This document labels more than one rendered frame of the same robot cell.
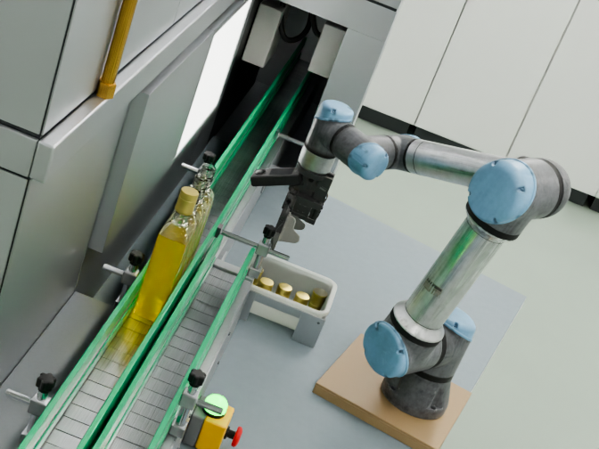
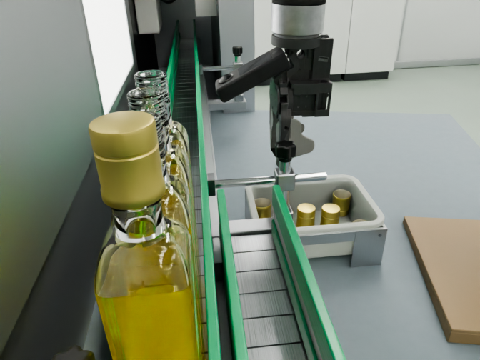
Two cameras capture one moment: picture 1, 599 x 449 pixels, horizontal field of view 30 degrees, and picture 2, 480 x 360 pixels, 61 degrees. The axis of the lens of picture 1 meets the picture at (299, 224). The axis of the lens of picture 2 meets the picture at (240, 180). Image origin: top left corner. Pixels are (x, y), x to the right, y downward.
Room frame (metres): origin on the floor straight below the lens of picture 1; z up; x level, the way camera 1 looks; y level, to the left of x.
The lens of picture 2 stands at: (1.65, 0.17, 1.24)
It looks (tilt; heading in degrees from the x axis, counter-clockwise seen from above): 29 degrees down; 353
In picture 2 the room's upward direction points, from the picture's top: 2 degrees counter-clockwise
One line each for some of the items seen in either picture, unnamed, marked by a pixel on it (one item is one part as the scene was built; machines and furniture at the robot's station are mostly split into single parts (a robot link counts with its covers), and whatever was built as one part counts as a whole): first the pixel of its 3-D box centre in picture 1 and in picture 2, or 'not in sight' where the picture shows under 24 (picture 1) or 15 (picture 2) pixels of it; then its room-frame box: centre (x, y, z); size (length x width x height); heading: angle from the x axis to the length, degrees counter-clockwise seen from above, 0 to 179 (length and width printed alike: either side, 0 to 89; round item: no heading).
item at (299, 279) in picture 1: (282, 296); (308, 219); (2.25, -0.02, 0.80); 0.22 x 0.17 x 0.09; 89
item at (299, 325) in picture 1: (270, 294); (294, 225); (2.25, 0.00, 0.79); 0.27 x 0.17 x 0.08; 89
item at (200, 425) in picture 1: (209, 426); not in sight; (1.71, 0.02, 0.79); 0.07 x 0.07 x 0.07; 89
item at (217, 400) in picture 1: (216, 404); not in sight; (1.71, 0.02, 0.84); 0.04 x 0.04 x 0.03
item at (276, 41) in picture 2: (307, 191); (298, 76); (2.25, 0.01, 1.07); 0.09 x 0.08 x 0.12; 89
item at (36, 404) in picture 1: (25, 405); not in sight; (1.38, 0.30, 0.94); 0.07 x 0.04 x 0.13; 89
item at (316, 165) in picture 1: (316, 159); (296, 19); (2.25, 0.02, 1.15); 0.08 x 0.08 x 0.05
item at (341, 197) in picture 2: (317, 299); (341, 203); (2.30, -0.10, 0.79); 0.04 x 0.04 x 0.04
